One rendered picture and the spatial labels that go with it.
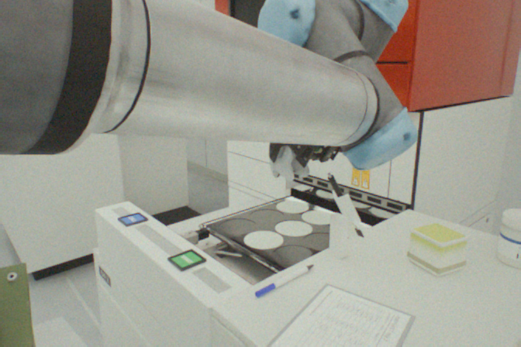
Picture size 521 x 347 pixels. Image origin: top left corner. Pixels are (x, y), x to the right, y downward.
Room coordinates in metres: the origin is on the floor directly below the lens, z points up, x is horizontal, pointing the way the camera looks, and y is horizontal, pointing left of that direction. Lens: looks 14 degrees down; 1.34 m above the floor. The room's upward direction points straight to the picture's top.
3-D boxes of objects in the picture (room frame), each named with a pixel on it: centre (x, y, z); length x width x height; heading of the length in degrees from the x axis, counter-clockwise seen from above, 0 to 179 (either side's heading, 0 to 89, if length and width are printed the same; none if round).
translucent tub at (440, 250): (0.65, -0.33, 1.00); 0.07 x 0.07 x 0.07; 26
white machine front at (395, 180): (1.25, -0.13, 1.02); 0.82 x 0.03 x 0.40; 41
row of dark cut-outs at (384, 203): (1.11, -0.24, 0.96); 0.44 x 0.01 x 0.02; 41
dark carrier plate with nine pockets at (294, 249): (0.95, -0.09, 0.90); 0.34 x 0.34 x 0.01; 41
